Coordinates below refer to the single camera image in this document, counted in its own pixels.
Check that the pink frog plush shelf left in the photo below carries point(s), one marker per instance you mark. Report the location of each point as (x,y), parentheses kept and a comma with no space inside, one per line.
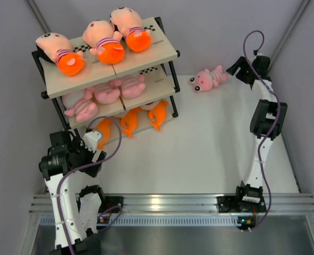
(79,104)

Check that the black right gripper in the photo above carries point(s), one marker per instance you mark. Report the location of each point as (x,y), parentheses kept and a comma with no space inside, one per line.
(240,63)

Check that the orange shark plush on shelf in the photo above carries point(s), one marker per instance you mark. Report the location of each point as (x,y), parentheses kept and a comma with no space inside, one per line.
(104,127)

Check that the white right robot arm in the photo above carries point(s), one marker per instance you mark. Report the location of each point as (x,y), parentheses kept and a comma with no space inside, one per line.
(266,125)

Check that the pink frog plush shelf right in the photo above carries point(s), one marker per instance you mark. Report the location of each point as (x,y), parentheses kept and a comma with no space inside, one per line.
(104,93)

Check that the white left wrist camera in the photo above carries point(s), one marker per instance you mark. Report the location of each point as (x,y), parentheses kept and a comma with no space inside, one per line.
(91,140)

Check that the beige three-tier shelf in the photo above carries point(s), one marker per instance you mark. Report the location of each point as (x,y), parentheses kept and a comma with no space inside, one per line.
(155,64)

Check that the boy doll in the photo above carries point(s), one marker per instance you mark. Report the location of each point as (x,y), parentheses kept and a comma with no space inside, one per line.
(129,23)
(104,42)

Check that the orange shark plush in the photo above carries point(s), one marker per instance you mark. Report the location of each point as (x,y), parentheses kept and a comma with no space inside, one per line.
(129,121)
(157,112)
(104,127)

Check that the pink frog plush shelf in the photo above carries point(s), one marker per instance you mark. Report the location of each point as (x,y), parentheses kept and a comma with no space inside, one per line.
(104,93)
(79,104)

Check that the aluminium mounting rail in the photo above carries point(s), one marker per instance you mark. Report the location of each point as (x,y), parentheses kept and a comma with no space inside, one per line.
(187,210)

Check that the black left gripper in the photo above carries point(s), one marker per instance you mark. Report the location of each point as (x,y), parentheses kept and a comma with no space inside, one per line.
(79,145)

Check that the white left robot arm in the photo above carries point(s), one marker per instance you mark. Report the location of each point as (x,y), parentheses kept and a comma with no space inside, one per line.
(69,174)

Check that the pink frog plush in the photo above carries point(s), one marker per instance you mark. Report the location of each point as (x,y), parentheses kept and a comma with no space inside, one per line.
(131,86)
(206,80)

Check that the boy doll table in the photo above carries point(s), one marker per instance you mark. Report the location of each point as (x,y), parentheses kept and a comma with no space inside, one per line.
(57,49)

